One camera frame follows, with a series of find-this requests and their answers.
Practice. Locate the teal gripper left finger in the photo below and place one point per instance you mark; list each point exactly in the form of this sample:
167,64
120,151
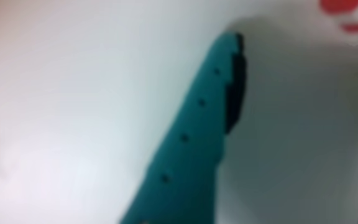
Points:
191,149

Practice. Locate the red white striped cube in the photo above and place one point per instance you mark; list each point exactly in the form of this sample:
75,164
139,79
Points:
340,7

